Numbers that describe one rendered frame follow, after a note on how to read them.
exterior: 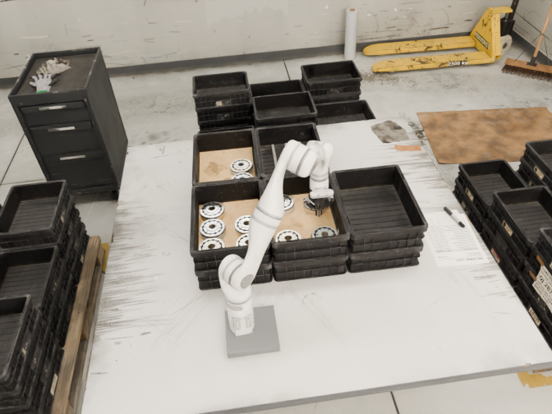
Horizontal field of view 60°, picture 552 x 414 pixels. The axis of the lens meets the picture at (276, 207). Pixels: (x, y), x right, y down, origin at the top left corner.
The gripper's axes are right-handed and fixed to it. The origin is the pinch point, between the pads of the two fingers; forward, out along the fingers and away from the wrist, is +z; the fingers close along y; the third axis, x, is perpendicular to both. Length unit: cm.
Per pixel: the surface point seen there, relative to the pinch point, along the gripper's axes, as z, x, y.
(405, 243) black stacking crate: 1.4, 21.5, -30.2
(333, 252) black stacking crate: 1.8, 21.5, -1.9
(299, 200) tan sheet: 2.6, -11.4, 6.4
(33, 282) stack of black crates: 47, -23, 140
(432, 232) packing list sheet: 16, 4, -50
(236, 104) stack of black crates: 37, -159, 30
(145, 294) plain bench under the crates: 15, 20, 73
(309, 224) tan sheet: 2.6, 4.0, 4.6
